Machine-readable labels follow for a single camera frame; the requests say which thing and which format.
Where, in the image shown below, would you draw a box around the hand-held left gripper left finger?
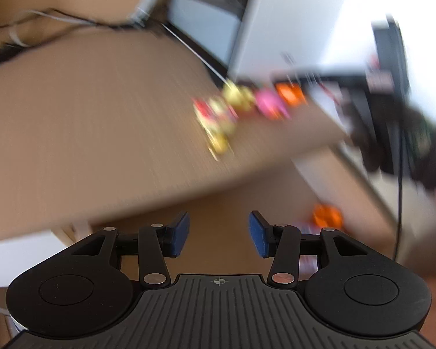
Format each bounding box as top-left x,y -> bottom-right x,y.
73,211 -> 190,289

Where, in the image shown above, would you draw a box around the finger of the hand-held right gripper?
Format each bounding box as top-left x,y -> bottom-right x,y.
272,66 -> 369,91

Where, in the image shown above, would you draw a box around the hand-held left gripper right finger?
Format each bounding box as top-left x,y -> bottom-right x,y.
249,210 -> 366,289

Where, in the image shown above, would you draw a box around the wide white desk drawer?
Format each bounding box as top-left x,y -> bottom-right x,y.
51,142 -> 402,284

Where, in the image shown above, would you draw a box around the pink toy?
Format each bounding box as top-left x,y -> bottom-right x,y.
255,88 -> 290,120

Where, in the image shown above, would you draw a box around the white orange plush toy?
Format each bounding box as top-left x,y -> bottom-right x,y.
301,203 -> 345,234

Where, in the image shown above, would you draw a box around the gold toy figure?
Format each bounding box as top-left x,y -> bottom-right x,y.
206,130 -> 235,161

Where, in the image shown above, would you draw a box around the red yellow toy figure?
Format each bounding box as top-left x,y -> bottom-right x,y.
192,95 -> 237,135

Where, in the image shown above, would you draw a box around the white computer case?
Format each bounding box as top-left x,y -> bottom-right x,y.
162,0 -> 351,81

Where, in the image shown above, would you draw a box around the narrow white desk drawer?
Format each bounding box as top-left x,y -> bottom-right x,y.
0,232 -> 75,289

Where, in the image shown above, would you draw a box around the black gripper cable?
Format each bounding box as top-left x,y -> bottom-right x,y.
392,116 -> 408,259

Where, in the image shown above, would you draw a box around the white cable loop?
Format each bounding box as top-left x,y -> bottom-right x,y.
7,9 -> 91,49

